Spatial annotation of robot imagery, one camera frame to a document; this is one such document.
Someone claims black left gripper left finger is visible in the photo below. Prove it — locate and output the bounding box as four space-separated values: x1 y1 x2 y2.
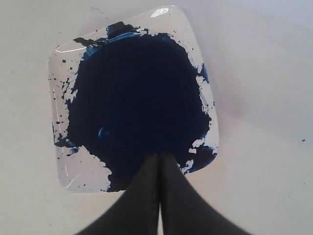
78 154 159 235

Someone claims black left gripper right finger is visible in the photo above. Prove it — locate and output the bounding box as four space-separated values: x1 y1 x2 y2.
159 154 245 235

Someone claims white square paint dish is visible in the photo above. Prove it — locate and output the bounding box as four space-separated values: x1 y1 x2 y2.
48 5 219 193

